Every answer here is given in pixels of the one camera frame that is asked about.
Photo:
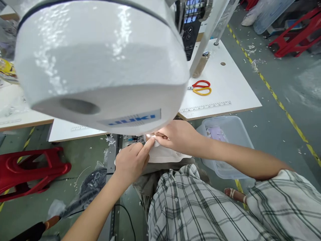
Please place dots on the yellow packet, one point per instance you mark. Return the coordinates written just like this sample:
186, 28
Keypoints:
7, 67

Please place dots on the red and yellow scissors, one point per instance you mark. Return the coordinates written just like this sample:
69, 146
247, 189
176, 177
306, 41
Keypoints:
200, 87

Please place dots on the person's left hand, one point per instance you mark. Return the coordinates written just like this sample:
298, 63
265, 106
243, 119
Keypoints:
130, 162

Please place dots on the white plastic bag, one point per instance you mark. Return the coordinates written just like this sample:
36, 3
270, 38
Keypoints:
249, 17

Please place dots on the white fabric piece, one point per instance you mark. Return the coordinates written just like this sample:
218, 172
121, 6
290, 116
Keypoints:
165, 154

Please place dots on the person's legs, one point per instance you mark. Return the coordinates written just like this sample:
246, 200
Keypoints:
150, 183

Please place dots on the clear plastic storage bin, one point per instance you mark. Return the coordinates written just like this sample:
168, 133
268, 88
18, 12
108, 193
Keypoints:
233, 140

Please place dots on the white ruler strip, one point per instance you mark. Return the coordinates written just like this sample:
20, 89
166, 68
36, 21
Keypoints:
208, 106

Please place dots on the clear plastic bag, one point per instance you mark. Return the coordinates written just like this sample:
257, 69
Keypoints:
273, 12

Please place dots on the person's right hand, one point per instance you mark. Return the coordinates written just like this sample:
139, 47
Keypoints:
181, 138

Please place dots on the person's right fingers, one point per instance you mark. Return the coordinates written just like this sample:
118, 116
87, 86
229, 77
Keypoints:
163, 140

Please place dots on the black sewing machine control panel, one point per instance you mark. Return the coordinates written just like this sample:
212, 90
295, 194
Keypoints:
189, 35

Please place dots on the person's left index finger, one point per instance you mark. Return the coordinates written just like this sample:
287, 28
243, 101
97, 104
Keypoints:
149, 149

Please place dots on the white thread stand pole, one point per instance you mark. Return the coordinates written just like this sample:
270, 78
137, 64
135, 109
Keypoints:
206, 32

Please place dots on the black plastic bag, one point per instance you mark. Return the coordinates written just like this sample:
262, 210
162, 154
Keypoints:
87, 185

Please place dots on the person's body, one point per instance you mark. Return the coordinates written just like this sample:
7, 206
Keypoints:
200, 208

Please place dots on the red plastic stool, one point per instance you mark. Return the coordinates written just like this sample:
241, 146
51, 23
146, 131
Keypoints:
30, 170
296, 35

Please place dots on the grey metal table frame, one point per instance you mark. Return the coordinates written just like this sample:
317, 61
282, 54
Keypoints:
112, 160

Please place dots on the pile of white fabric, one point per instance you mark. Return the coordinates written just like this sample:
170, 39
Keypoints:
11, 100

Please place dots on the white industrial sewing machine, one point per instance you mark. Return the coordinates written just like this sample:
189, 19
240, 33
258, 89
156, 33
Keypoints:
100, 62

